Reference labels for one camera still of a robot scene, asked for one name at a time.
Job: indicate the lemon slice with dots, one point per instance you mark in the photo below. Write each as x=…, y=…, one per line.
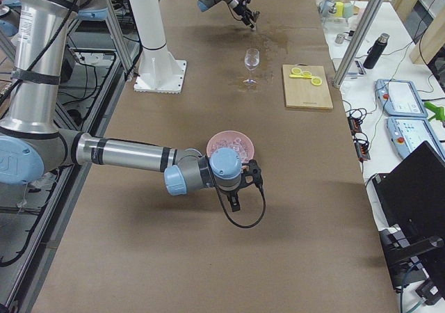
x=296, y=70
x=306, y=74
x=316, y=81

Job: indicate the clear wine glass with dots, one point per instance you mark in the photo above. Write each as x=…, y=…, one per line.
x=251, y=62

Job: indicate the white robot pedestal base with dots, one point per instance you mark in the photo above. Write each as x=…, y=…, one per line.
x=158, y=70

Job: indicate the lemon slice near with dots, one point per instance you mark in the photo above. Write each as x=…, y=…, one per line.
x=316, y=81

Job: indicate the lower teach pendant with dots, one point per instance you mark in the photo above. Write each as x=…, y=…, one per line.
x=407, y=133

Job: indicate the upper teach pendant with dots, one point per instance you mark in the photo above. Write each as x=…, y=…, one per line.
x=400, y=98

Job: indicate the lemon slice middle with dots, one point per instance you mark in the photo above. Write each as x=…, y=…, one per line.
x=306, y=74

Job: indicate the lemon slice far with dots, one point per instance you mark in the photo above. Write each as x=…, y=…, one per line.
x=296, y=70

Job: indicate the green plastic cup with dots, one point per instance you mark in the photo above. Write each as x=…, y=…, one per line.
x=348, y=9

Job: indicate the small steel cap cup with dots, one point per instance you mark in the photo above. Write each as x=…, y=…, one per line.
x=340, y=38

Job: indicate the steel double jigger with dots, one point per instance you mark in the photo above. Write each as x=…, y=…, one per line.
x=253, y=19

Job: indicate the blue plastic cup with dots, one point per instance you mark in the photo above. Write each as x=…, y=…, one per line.
x=325, y=6

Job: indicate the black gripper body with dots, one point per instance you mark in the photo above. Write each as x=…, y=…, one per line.
x=229, y=193
x=241, y=10

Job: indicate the teach pendant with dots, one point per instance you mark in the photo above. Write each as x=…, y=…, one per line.
x=400, y=98
x=407, y=133

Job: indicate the pink bowl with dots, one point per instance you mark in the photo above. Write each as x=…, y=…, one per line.
x=228, y=133

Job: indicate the black thermos bottle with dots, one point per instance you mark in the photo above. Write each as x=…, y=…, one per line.
x=376, y=51

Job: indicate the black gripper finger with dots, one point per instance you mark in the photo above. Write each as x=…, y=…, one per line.
x=246, y=19
x=234, y=202

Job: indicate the aluminium frame post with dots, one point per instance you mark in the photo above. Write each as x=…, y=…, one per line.
x=362, y=29

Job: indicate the clear ice cubes pile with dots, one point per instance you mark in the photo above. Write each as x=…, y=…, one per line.
x=240, y=145

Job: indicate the bamboo cutting board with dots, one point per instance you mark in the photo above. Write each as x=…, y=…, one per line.
x=301, y=94

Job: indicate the yellow plastic cup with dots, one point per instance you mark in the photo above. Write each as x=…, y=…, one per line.
x=338, y=9

